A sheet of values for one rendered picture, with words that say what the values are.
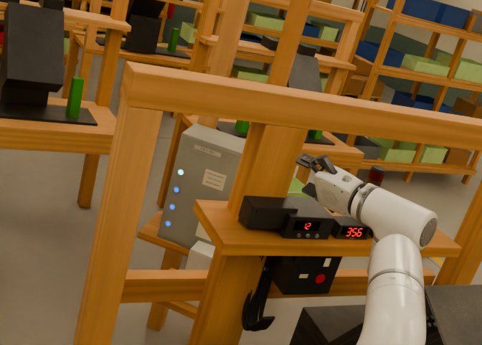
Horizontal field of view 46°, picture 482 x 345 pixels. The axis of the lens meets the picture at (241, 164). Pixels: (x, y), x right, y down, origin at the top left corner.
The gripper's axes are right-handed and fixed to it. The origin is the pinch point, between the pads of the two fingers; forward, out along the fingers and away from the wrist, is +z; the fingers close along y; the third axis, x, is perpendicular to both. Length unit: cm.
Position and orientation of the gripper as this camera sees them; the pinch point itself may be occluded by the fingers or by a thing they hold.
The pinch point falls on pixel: (305, 173)
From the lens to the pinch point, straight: 131.2
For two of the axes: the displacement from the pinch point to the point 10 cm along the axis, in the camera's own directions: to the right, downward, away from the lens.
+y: 2.2, 7.4, 6.4
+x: 7.0, -5.7, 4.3
